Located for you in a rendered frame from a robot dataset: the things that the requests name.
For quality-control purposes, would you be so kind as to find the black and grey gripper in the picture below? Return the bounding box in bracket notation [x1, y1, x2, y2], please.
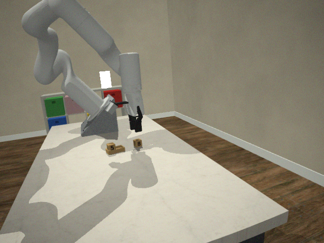
[124, 91, 144, 132]

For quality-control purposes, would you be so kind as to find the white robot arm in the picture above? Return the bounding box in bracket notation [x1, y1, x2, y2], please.
[22, 0, 142, 121]

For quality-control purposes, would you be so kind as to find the brown wooden digit cube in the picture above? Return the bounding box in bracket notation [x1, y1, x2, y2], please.
[106, 142, 116, 151]
[133, 139, 142, 147]

